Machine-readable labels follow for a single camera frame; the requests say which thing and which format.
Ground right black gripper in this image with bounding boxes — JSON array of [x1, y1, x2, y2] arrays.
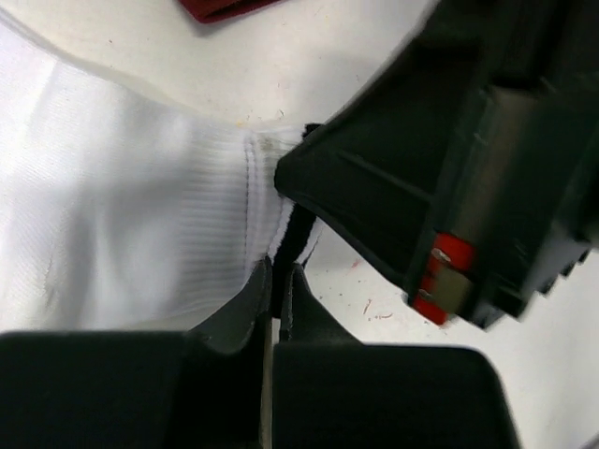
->
[[275, 1, 598, 328]]

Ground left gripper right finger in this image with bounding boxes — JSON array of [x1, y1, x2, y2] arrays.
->
[[271, 266, 519, 448]]

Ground white sock black stripes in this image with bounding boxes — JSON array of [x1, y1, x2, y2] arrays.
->
[[1, 12, 323, 331]]

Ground brown striped sock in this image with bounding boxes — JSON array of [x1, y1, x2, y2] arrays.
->
[[178, 0, 278, 24]]

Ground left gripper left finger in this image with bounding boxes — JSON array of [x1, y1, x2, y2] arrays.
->
[[1, 261, 271, 448]]

